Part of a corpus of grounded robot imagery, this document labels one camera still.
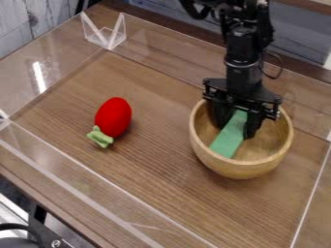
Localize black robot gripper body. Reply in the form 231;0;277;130
203;78;284;120

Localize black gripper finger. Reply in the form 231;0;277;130
244;112;265;140
211;100;234;129

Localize green rectangular block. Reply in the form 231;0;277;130
210;110;248;158

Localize brown wooden bowl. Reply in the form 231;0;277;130
189;100;294;179

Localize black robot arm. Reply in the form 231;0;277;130
179;0;282;139

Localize red plush strawberry toy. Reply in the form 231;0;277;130
87;97;133;148

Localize clear acrylic tray wall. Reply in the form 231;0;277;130
0;5;331;248

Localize clear acrylic corner bracket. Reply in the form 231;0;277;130
81;13;127;50

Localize black cable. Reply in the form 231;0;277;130
0;222;41;248

